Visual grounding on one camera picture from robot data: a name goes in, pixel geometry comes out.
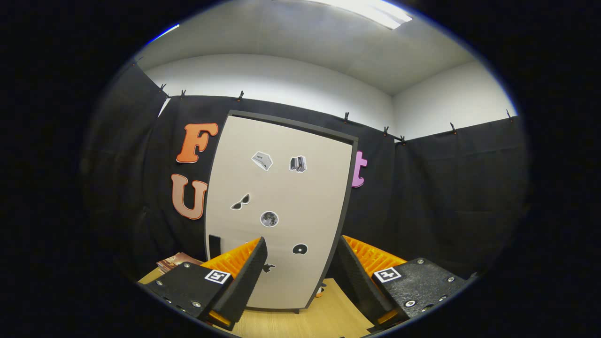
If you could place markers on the row of black cloth clips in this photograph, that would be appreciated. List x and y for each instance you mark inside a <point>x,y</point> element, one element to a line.
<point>240,96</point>

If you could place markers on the beige shoe cabinet door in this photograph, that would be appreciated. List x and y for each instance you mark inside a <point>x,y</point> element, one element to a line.
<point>291,197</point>

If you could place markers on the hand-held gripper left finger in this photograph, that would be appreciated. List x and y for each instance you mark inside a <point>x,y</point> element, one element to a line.
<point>246,281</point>

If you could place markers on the ceiling light panel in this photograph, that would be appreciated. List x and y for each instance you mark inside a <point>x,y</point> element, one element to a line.
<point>371,11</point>

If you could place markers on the grey shoe cabinet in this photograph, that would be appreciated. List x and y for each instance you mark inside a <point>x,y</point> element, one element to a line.
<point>350,188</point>

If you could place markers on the white and orange plush toy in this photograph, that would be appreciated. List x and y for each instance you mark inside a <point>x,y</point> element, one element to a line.
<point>319,292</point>

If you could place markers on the black backdrop cloth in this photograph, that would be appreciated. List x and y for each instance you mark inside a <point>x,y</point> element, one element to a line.
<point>446,197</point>

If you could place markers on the brown cover book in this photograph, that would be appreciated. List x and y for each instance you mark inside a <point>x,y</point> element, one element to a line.
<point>176,260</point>

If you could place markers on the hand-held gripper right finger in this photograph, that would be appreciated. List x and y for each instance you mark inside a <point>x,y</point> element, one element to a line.
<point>359,277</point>

